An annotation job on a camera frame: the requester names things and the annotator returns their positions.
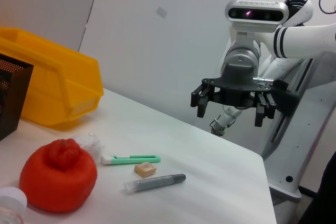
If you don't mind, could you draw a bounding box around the green white toothbrush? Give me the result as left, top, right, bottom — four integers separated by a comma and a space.
101, 154, 161, 166

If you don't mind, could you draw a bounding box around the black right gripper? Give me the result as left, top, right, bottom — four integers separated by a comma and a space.
191, 62, 300, 127

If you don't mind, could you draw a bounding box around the red ball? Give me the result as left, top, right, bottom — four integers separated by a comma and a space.
19, 138, 98, 214

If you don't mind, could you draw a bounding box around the black mesh pen holder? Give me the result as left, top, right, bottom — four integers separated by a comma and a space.
0, 53, 35, 142

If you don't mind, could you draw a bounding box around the white robot torso column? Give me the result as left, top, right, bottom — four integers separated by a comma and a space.
259, 50, 336, 204

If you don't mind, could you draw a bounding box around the grey glitter pen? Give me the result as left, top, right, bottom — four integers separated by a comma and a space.
123, 173, 187, 195

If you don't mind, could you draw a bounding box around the clear green-label water bottle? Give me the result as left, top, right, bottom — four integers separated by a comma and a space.
0, 186, 28, 224

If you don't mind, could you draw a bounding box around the tan eraser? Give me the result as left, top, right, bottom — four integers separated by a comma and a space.
133, 163, 158, 179

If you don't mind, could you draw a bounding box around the yellow plastic storage bin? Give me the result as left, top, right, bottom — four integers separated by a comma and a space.
0, 27, 104, 132

